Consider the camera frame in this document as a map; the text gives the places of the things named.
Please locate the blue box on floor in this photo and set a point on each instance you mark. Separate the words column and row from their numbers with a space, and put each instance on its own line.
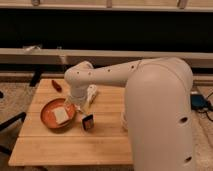
column 198, row 101

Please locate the white ceramic cup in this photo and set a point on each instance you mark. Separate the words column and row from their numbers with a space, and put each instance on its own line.
column 124, row 122

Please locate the black chair leg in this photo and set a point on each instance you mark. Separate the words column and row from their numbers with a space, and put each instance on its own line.
column 7, row 123

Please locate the white bread slice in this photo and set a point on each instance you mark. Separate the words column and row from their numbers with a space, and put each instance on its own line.
column 60, row 115

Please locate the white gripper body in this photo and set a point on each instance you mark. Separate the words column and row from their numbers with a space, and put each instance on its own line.
column 76, row 100

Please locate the red chili pepper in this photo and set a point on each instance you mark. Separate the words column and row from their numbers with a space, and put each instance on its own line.
column 56, row 86

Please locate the white plastic bottle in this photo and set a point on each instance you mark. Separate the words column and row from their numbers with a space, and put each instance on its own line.
column 92, row 92

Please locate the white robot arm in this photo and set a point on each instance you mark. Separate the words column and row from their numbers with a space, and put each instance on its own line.
column 157, row 108

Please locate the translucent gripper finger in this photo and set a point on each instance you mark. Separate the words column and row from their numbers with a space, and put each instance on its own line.
column 81, row 109

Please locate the orange round plate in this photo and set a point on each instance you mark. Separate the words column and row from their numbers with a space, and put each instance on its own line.
column 47, row 116

